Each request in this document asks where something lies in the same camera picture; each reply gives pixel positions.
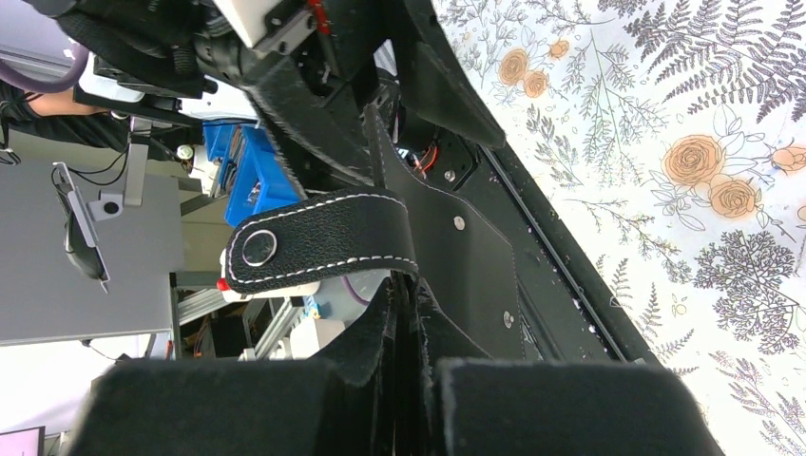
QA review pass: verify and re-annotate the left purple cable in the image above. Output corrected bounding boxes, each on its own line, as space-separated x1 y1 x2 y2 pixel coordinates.
0 42 90 96

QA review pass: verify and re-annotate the floral table mat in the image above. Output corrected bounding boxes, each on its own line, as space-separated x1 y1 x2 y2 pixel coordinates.
434 1 805 455

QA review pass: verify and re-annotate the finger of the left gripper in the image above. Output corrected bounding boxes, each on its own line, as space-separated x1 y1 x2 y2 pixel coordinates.
412 42 507 148

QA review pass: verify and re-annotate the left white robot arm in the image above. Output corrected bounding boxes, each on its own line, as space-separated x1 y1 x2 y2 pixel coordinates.
36 1 506 193

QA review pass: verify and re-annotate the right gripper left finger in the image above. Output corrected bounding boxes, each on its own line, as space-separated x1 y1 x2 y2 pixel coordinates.
66 358 385 456

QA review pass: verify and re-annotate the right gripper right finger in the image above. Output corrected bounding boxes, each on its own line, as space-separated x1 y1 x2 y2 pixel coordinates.
434 358 722 455

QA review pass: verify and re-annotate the blue storage bin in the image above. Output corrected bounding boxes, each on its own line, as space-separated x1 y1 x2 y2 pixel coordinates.
203 122 300 227

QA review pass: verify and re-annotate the grey monitor panel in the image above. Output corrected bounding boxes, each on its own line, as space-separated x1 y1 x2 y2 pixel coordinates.
1 121 183 346

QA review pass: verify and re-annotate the black leather card holder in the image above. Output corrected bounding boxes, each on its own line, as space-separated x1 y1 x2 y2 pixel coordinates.
223 106 538 455

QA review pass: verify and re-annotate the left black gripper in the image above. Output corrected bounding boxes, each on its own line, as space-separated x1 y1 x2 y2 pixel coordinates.
56 1 391 187

